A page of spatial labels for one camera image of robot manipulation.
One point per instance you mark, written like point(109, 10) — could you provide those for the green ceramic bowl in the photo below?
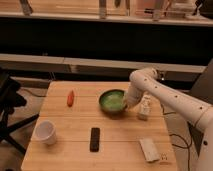
point(111, 101)

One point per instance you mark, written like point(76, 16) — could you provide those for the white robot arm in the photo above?
point(193, 110)

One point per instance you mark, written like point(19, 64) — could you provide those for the orange carrot toy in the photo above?
point(70, 99)

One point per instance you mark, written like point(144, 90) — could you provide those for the white spray bottle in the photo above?
point(144, 109)

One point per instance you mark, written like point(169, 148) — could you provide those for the black remote control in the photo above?
point(94, 139)

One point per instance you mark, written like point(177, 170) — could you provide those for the white paper cup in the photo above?
point(45, 132)

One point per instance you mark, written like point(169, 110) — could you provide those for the black office chair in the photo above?
point(9, 99)

